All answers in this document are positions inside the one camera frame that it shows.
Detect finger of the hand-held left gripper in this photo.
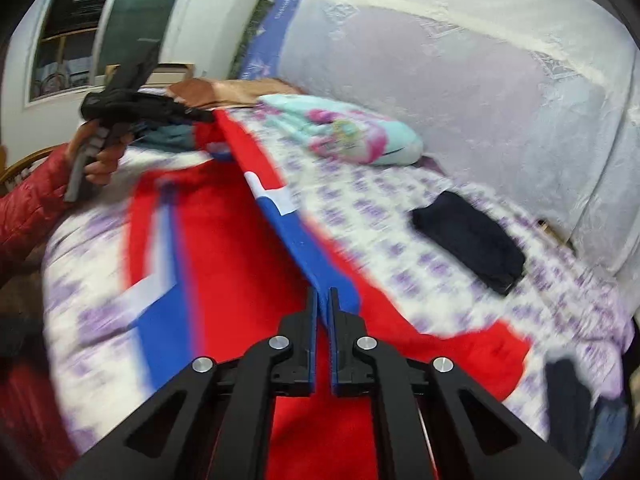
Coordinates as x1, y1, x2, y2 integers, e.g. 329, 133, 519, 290
167, 101, 217, 124

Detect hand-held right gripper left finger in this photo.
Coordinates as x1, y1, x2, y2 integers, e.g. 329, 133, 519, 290
65, 286, 321, 480

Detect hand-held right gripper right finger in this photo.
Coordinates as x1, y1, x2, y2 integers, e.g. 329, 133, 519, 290
327, 287, 583, 480

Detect red pants blue white stripes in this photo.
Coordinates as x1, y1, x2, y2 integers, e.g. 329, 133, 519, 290
120, 109, 533, 480

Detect person's left forearm red sleeve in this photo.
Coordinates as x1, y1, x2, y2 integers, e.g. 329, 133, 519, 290
0, 142, 77, 283

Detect person's left hand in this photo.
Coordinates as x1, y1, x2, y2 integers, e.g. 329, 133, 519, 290
67, 121, 136, 189

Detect dark teal cloth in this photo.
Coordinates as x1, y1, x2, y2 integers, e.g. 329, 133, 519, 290
134, 121, 202, 154

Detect brown cloth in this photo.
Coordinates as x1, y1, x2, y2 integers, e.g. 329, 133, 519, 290
167, 77, 301, 109

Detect dark glass door panel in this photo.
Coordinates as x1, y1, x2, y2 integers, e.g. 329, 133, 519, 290
95, 0, 195, 91

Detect blue printed blanket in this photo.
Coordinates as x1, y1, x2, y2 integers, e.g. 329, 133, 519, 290
239, 0, 312, 82

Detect purple floral bed sheet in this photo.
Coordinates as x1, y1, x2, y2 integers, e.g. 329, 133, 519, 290
40, 94, 636, 461

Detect wooden chair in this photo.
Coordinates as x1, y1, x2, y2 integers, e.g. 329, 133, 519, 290
0, 144, 67, 197

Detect teal pink floral pillow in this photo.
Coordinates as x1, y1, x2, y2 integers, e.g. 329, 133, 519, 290
257, 94, 425, 167

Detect black folded cloth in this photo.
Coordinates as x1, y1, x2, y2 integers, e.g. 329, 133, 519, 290
411, 191, 527, 297

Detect white lace cover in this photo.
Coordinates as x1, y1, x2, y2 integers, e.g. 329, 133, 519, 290
275, 0, 640, 286

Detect blue-grey cloth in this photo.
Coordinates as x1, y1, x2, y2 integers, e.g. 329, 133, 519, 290
582, 396, 632, 480

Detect person's red jacket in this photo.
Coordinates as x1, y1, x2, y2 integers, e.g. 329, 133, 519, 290
0, 355, 76, 476

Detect window with wooden frame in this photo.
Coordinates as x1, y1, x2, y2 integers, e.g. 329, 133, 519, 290
29, 0, 125, 106

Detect wooden bed frame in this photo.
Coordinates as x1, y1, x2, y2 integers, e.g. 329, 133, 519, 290
536, 219, 577, 252

